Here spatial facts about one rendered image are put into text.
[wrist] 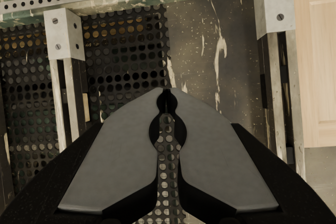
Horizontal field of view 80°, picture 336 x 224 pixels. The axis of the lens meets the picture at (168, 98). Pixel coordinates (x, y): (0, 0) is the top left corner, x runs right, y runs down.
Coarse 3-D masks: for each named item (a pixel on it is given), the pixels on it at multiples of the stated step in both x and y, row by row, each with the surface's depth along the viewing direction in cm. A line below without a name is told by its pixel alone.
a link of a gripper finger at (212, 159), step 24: (168, 96) 12; (192, 96) 11; (192, 120) 9; (216, 120) 9; (192, 144) 8; (216, 144) 8; (240, 144) 8; (192, 168) 7; (216, 168) 7; (240, 168) 7; (192, 192) 6; (216, 192) 6; (240, 192) 6; (264, 192) 6; (216, 216) 6
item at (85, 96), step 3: (84, 93) 57; (84, 96) 56; (84, 99) 56; (84, 102) 56; (87, 102) 58; (84, 105) 56; (87, 105) 58; (84, 108) 56; (87, 108) 57; (84, 111) 56; (87, 111) 57; (87, 114) 57; (87, 117) 57; (87, 120) 57
